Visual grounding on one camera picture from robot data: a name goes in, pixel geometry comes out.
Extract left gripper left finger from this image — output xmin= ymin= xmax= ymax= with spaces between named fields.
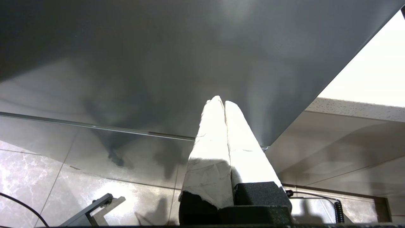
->
xmin=178 ymin=96 xmax=235 ymax=225

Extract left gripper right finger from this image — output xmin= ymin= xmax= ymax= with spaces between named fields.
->
xmin=218 ymin=101 xmax=293 ymax=224

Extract grey under-counter cabinet front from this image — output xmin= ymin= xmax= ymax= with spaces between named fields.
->
xmin=266 ymin=109 xmax=405 ymax=198

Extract black coiled cable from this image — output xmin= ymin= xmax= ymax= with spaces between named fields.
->
xmin=334 ymin=199 xmax=345 ymax=224

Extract grey metal bracket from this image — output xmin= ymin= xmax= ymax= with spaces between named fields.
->
xmin=59 ymin=192 xmax=127 ymax=227

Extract thin black floor cable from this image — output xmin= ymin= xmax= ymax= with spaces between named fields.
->
xmin=0 ymin=192 xmax=50 ymax=227

